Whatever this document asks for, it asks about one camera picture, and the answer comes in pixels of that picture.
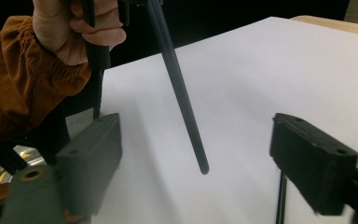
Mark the orange-tipped brown pencil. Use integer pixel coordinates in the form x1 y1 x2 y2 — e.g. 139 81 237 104
145 0 210 175

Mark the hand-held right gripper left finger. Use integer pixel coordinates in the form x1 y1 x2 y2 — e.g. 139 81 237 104
55 112 123 217

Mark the black curtain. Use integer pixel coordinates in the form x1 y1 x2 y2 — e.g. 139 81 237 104
0 0 351 68

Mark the white table cover sheet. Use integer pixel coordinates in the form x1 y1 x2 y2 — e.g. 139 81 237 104
91 16 358 224

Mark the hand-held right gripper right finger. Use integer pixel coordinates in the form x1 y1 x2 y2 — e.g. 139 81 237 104
268 112 358 217

